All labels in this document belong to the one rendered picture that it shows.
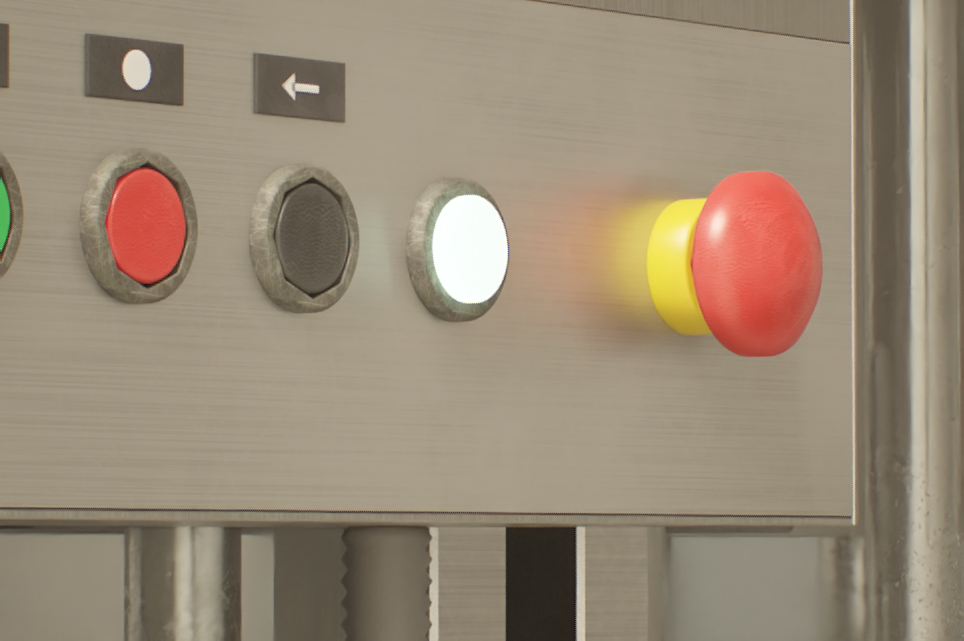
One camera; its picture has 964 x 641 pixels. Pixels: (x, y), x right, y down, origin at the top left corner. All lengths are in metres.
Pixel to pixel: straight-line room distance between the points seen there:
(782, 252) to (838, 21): 0.09
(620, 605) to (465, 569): 0.07
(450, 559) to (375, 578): 0.12
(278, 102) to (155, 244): 0.05
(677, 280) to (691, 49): 0.05
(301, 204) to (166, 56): 0.04
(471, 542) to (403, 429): 0.26
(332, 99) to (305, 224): 0.03
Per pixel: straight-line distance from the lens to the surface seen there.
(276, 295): 0.99
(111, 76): 0.96
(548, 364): 1.06
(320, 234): 1.00
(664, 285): 1.09
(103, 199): 0.95
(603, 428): 1.07
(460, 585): 1.27
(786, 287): 1.08
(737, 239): 1.07
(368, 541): 1.15
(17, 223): 0.94
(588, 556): 1.31
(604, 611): 1.32
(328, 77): 1.01
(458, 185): 1.03
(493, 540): 1.28
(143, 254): 0.96
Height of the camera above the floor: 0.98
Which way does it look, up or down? 3 degrees up
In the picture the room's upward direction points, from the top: straight up
